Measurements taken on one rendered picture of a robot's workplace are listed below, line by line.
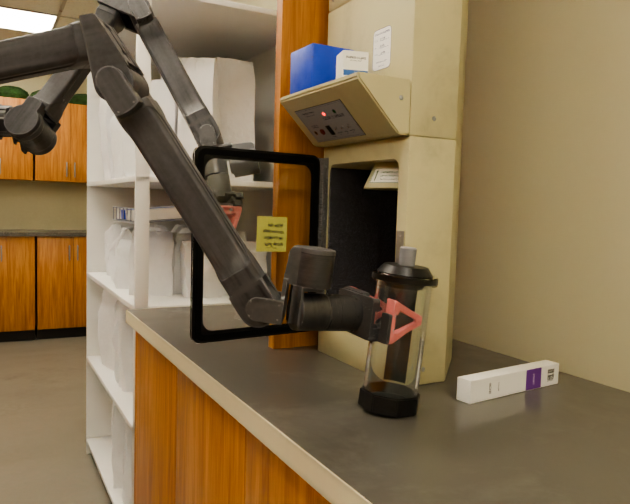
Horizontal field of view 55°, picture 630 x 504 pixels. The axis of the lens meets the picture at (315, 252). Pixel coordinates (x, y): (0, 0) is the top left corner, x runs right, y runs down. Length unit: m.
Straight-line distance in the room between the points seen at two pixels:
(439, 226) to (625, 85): 0.47
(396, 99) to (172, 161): 0.43
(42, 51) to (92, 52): 0.08
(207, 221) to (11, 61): 0.36
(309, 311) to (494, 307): 0.77
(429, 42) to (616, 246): 0.55
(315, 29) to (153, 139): 0.68
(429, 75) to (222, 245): 0.52
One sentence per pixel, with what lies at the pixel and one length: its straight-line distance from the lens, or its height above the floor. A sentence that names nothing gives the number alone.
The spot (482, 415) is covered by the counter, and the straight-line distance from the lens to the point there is 1.08.
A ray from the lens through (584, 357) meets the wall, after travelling 1.43.
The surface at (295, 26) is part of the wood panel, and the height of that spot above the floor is 1.68.
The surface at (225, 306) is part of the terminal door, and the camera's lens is 1.28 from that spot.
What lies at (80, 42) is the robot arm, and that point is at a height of 1.50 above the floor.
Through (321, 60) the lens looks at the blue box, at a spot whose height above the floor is 1.57.
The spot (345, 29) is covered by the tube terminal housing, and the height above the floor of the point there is 1.65.
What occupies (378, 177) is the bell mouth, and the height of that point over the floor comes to 1.34.
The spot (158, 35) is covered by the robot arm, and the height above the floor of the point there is 1.67.
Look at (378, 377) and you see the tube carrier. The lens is 1.00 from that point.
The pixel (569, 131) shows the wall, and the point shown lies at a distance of 1.45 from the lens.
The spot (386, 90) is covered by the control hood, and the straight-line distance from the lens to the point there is 1.12.
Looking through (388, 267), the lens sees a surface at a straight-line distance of 0.98.
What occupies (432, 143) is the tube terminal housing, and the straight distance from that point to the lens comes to 1.18.
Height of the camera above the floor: 1.27
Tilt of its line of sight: 4 degrees down
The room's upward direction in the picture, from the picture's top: 2 degrees clockwise
